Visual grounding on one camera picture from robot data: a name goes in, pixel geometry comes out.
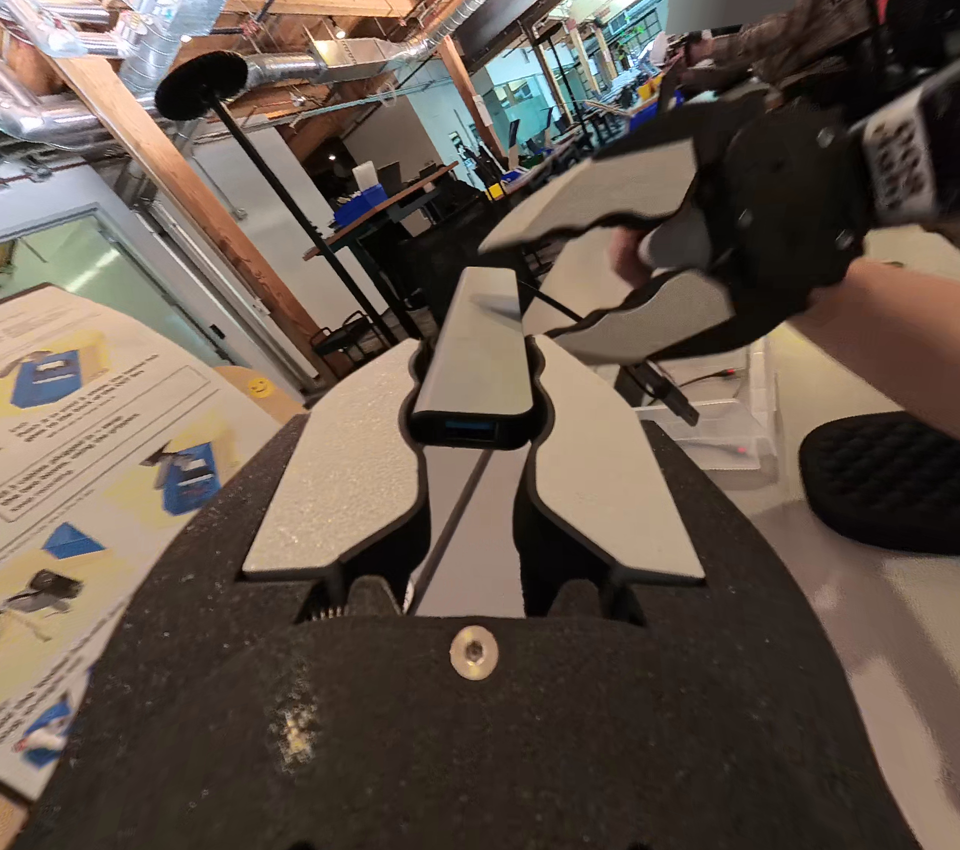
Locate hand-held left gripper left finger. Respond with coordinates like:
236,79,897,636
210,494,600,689
241,338,434,581

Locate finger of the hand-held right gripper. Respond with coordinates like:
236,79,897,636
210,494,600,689
480,137,714,277
525,268,740,365

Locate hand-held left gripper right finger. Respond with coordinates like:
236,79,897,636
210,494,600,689
525,336,706,581

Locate black usb cable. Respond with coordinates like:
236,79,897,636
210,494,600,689
517,280,702,428

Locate clear plastic bin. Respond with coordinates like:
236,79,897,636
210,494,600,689
611,332,781,483

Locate silver slim usb hub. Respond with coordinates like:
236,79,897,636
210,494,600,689
408,267,541,452

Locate person's right forearm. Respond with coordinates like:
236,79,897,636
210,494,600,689
795,257,960,419

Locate person's right hand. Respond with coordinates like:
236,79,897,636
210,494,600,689
611,223,655,290

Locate black utility cart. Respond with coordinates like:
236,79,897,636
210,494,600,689
311,310,385,374

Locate wooden standing desk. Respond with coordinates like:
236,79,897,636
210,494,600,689
303,163,460,341

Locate printed instruction sheet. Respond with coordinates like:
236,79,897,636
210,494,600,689
0,283,301,802

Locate blue storage bin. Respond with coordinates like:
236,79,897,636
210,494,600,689
333,184,387,228

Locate black round wrist rest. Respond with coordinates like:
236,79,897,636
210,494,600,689
798,412,960,554

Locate wooden column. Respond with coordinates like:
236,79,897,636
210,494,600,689
41,51,331,378

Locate glass door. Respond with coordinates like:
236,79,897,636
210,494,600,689
0,205,226,371

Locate black pole stand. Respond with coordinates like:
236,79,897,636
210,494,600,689
153,51,410,344

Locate black cable red plug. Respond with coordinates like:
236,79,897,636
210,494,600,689
678,366,751,389

